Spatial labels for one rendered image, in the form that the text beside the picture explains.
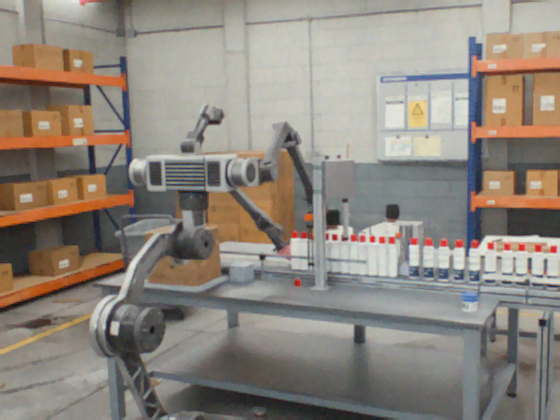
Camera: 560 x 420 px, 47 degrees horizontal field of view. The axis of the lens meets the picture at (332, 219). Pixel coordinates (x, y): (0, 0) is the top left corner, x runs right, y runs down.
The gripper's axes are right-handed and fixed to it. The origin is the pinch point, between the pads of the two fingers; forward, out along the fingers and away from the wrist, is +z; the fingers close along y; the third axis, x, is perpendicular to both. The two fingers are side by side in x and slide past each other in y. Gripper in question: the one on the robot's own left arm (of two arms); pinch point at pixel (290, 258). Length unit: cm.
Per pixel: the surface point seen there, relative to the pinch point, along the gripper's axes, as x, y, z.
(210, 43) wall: 150, 415, -334
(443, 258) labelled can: -71, -3, 47
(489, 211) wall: -2, 430, 49
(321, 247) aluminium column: -28.0, -16.6, 7.5
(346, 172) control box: -59, -8, -15
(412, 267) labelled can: -55, -3, 42
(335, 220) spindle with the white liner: -23.5, 25.8, -3.9
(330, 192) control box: -49, -16, -11
